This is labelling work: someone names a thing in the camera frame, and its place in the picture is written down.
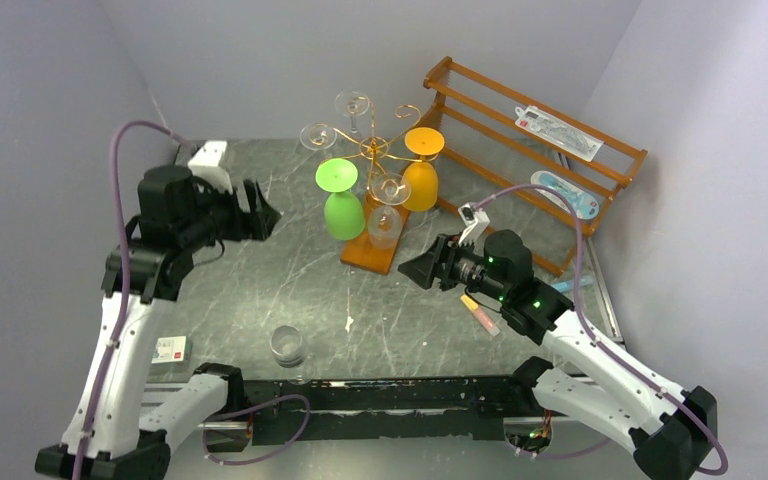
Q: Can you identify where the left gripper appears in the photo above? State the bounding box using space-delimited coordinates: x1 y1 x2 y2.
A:
182 176 281 253

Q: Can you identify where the clear wine glass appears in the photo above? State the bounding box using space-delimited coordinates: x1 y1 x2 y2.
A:
334 90 373 139
269 325 316 385
299 123 337 151
367 173 411 249

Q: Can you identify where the orange plastic wine glass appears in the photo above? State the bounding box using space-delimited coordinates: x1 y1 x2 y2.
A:
403 127 445 212

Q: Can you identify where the green plastic wine glass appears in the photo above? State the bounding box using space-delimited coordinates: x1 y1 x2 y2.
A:
315 158 366 241

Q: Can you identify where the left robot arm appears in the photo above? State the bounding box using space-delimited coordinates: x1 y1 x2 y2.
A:
34 166 281 479

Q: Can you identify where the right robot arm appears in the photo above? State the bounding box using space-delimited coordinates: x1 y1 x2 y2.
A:
398 230 717 479

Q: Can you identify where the gold wine glass rack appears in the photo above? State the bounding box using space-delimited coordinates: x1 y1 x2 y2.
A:
300 91 411 275

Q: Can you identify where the wooden shelf rack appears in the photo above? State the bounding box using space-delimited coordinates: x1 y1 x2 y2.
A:
417 56 649 278

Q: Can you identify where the yellow pink highlighter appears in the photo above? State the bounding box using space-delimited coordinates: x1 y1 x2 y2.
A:
460 294 501 337

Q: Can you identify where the blue marker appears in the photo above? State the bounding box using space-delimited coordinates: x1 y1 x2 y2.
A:
552 275 594 294

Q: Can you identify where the small white red box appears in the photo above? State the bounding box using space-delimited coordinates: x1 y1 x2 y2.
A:
151 336 190 365

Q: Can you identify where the blue blister pack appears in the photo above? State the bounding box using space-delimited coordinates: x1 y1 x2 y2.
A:
531 170 600 221

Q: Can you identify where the white packaged item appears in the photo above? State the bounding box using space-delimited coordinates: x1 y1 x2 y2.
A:
514 105 604 162

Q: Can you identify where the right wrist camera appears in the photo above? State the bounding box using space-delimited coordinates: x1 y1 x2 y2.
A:
457 203 490 247

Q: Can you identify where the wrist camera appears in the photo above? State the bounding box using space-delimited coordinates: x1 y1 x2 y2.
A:
187 140 233 194
457 203 490 247

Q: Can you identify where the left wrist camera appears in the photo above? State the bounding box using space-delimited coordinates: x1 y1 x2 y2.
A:
187 140 233 194

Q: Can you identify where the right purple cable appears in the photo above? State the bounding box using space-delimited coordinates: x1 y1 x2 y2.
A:
476 184 730 477

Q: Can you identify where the purple cable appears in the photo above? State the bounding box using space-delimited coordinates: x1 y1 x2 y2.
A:
476 184 730 477
69 119 194 480

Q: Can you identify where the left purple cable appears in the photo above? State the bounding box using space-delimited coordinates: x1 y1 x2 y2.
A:
69 119 194 480

